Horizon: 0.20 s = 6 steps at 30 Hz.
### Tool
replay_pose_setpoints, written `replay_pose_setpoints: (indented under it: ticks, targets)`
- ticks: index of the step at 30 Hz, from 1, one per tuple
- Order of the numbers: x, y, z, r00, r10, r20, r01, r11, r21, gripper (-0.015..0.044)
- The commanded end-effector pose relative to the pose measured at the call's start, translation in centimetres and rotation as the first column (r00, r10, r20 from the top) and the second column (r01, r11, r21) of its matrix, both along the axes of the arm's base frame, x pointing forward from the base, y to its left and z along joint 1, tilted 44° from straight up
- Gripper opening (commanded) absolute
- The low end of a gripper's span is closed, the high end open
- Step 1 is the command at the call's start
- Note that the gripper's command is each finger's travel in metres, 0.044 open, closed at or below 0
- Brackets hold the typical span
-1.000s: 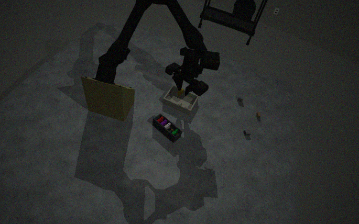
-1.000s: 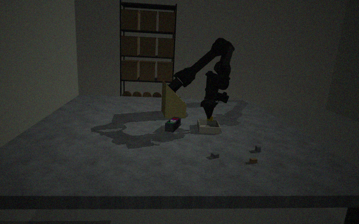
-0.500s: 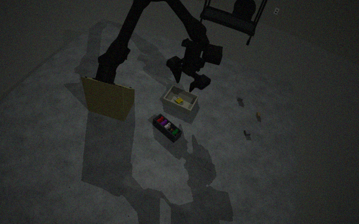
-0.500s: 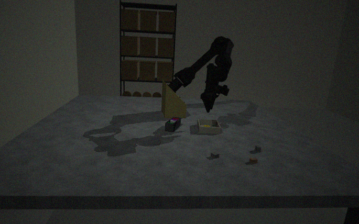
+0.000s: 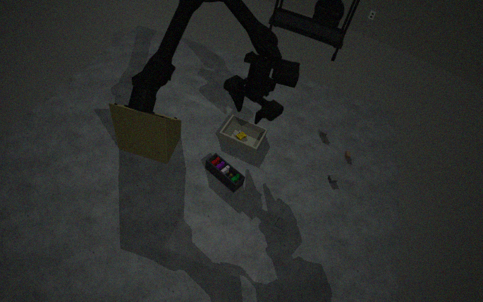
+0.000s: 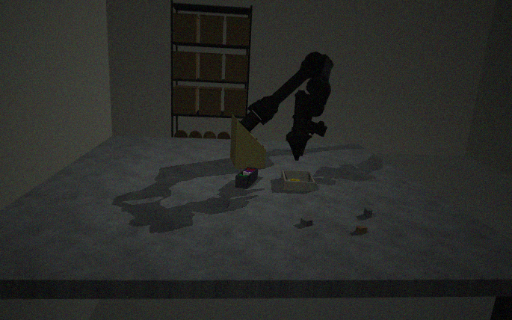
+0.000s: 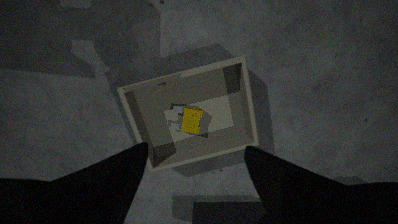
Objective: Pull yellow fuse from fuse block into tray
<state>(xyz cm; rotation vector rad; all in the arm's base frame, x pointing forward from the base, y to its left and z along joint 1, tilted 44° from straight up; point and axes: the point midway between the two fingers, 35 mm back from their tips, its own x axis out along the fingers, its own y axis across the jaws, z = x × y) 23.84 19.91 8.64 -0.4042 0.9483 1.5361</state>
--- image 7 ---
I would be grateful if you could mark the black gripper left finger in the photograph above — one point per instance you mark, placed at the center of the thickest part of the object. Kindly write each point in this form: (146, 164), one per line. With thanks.
(98, 194)

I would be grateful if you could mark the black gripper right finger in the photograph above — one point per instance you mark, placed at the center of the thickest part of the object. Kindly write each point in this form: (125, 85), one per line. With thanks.
(291, 194)

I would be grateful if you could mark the yellow fuse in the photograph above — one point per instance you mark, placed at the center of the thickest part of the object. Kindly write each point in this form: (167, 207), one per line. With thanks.
(191, 119)

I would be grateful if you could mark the beige open-top tray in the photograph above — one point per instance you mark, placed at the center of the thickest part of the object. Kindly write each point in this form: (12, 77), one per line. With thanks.
(221, 89)

